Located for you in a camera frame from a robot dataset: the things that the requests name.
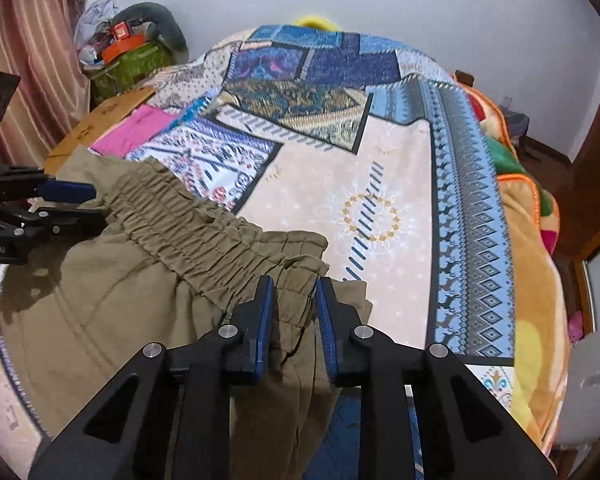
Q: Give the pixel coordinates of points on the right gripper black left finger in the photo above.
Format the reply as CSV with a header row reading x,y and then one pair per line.
x,y
166,413

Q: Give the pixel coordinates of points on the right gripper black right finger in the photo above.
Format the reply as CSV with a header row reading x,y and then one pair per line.
x,y
420,407

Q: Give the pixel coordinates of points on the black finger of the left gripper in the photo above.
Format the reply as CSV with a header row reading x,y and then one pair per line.
x,y
65,190
71,221

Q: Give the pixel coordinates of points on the olive khaki pants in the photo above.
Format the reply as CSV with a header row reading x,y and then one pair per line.
x,y
169,267

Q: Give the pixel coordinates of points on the brown cardboard box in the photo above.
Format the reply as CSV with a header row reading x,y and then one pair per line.
x,y
93,125

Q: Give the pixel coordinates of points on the folded pink pants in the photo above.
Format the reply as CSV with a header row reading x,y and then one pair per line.
x,y
133,131

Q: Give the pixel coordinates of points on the orange yellow fleece blanket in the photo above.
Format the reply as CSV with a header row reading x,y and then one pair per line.
x,y
541,335

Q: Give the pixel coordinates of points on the green bag with clutter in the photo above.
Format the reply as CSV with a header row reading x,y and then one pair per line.
x,y
115,57

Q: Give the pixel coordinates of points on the pink striped curtain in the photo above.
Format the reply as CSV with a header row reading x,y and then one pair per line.
x,y
36,44

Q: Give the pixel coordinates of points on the grey plush pillow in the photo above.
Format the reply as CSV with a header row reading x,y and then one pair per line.
x,y
159,22

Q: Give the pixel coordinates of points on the brown wooden door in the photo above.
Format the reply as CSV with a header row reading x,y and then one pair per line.
x,y
578,199

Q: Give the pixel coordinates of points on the blue patchwork bedsheet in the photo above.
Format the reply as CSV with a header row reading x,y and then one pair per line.
x,y
362,140

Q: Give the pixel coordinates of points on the yellow pillow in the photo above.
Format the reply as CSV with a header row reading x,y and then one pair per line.
x,y
317,22

